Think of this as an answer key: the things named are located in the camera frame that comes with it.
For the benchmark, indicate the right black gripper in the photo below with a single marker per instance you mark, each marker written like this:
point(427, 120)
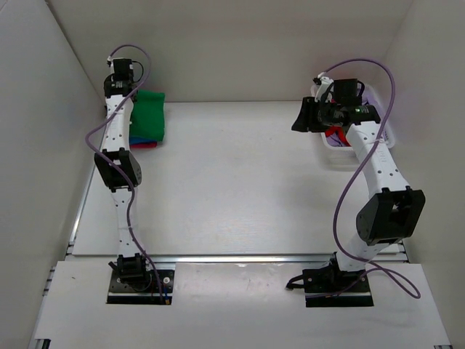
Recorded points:
point(306, 121)

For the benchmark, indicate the green t shirt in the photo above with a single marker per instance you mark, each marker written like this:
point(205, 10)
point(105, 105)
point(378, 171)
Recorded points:
point(147, 119)

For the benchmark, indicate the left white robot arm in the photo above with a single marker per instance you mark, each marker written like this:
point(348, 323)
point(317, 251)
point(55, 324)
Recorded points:
point(121, 173)

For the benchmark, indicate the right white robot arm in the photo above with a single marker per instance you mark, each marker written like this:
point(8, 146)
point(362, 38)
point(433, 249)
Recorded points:
point(393, 208)

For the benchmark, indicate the red t shirt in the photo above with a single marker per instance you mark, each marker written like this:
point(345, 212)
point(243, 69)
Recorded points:
point(334, 130)

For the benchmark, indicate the white plastic basket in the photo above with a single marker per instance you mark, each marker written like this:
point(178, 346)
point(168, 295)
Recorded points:
point(388, 134)

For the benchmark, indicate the folded blue t shirt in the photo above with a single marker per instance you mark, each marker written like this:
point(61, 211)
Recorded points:
point(140, 140)

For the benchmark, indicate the lilac t shirt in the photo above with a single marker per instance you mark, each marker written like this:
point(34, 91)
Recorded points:
point(336, 140)

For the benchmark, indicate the folded pink t shirt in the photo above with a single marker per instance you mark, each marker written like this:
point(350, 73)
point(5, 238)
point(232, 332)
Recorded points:
point(147, 145)

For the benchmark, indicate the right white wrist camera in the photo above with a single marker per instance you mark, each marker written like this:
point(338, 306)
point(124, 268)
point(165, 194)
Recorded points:
point(324, 85)

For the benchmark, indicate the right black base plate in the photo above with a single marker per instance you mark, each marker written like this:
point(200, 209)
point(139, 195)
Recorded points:
point(329, 287)

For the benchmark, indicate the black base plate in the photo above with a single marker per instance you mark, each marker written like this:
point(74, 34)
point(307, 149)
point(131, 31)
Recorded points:
point(329, 287)
point(146, 293)

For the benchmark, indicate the silver aluminium rail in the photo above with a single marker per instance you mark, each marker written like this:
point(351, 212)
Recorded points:
point(241, 258)

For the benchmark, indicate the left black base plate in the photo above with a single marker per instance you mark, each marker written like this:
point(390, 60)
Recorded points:
point(146, 293)

